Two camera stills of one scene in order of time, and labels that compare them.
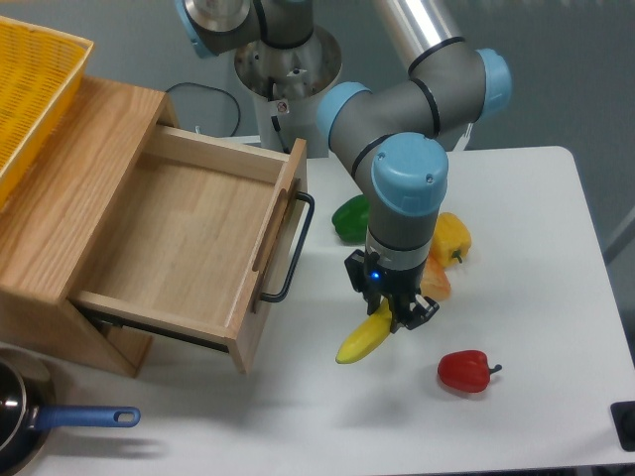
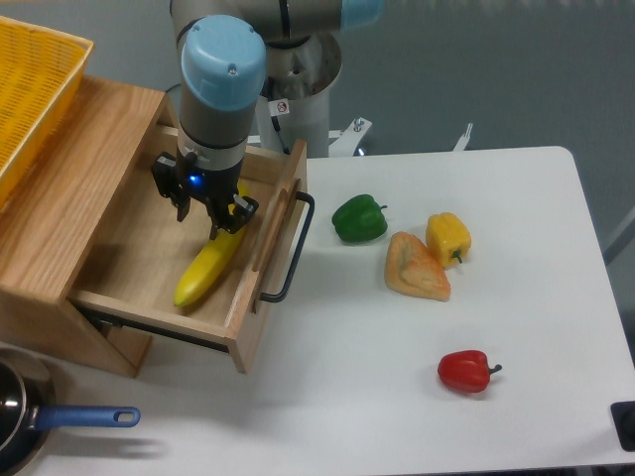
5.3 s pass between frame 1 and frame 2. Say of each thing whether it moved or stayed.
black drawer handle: stayed
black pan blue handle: stayed
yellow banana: moved
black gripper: moved
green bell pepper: stayed
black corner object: stayed
